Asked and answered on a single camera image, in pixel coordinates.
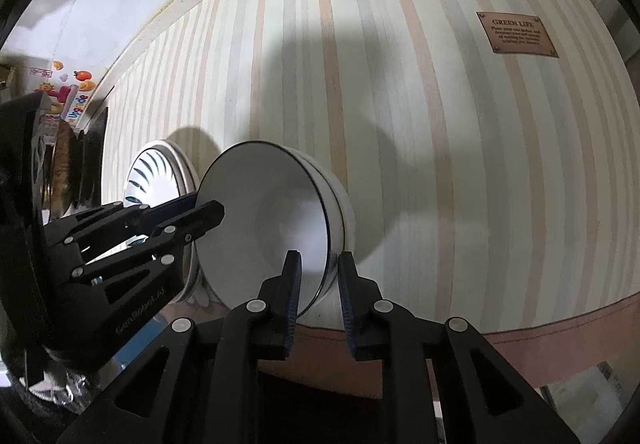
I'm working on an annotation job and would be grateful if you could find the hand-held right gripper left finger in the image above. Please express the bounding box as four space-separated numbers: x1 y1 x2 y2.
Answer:
57 250 304 444

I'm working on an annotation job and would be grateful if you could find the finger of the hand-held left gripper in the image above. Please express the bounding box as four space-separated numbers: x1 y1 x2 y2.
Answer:
71 200 225 285
42 192 199 252

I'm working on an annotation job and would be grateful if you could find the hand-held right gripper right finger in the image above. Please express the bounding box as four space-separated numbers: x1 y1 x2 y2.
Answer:
337 251 583 444

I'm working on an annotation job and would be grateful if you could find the blue striped plate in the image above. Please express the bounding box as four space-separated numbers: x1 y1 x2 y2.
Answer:
121 140 190 211

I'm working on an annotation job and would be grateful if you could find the white bowl with blue rim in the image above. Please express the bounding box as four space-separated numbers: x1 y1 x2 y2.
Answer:
192 140 332 312

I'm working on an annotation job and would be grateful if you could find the white plate with grey flower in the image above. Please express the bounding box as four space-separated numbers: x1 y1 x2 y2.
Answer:
167 144 216 307

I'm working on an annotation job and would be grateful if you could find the striped tablecloth with cat print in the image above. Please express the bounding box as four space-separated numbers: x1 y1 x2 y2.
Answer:
97 0 640 367

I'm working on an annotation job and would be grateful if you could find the brown label patch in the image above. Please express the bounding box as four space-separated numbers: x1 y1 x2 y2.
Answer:
476 11 560 58

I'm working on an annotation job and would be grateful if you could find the colourful wall sticker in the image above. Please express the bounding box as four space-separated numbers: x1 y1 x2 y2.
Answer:
29 58 97 125

